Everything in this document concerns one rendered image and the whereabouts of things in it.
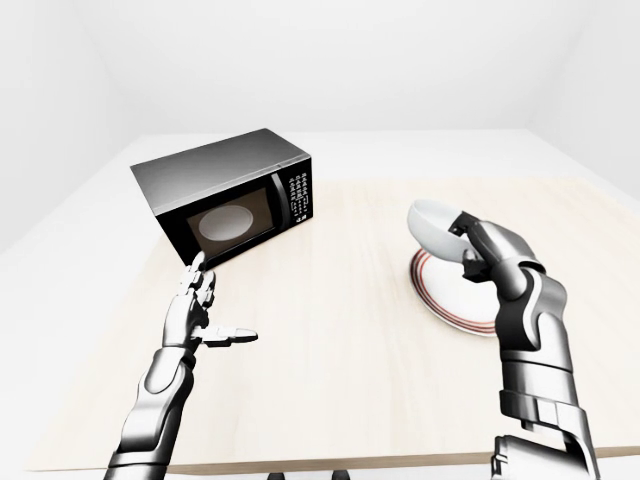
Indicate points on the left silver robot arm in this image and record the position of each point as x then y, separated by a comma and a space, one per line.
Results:
150, 400

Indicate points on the black microwave oven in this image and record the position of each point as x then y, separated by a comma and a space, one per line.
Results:
225, 195

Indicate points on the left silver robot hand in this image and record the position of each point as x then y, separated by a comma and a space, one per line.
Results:
182, 310

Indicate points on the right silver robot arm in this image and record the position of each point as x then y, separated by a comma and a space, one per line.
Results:
540, 370

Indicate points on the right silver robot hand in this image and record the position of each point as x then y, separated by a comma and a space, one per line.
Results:
500, 247

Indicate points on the small dark shape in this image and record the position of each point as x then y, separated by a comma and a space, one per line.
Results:
341, 475
276, 475

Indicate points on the white plate with red rings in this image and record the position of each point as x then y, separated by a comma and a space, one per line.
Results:
455, 295

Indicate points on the white bowl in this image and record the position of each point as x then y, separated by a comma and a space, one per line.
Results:
432, 230

